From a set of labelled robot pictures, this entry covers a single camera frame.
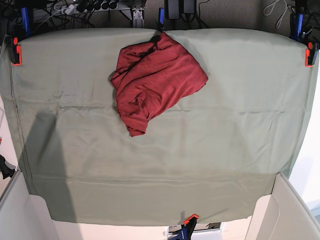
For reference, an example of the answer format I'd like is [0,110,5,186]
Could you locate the white bin right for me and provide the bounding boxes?
[245,173,320,240]

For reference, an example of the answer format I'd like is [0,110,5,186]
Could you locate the blue clamp handle top right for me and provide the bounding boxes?
[289,13,304,42]

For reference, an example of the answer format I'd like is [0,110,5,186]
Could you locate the grey metal table bracket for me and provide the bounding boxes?
[131,8,145,28]

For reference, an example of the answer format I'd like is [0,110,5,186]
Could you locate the green table cloth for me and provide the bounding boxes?
[0,28,318,226]

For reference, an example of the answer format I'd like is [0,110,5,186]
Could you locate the white bin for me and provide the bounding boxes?
[0,170,60,240]
[245,173,320,240]

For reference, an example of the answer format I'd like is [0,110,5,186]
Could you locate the white bin left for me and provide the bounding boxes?
[0,170,60,240]

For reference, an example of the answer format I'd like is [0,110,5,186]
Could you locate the orange black clamp edge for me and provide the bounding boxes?
[305,42,320,67]
[6,36,22,66]

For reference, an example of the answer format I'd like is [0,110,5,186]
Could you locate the blue clamp handle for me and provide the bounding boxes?
[289,13,304,42]
[20,7,33,37]

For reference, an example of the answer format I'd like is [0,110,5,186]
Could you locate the black clamp far left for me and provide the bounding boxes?
[0,155,16,180]

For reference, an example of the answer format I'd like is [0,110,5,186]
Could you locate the blue black clamp bottom centre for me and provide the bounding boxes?
[168,214,199,240]

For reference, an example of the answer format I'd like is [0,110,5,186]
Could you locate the blue clamp handle top left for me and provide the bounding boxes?
[20,7,33,37]

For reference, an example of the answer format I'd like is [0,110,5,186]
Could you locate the black power adapter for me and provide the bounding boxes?
[164,0,197,20]

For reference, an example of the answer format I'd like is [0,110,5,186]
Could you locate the blue black clamp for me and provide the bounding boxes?
[168,214,199,240]
[157,7,165,32]

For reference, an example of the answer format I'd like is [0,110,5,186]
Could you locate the orange black clamp left edge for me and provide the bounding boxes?
[6,36,22,66]

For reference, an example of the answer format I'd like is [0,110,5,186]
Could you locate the red long-sleeve T-shirt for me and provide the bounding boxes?
[110,32,209,137]

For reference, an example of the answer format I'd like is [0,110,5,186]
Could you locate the blue black clamp top centre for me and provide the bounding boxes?
[157,7,165,32]

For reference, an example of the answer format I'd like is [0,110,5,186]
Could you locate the orange black clamp right edge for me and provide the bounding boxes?
[305,42,320,67]

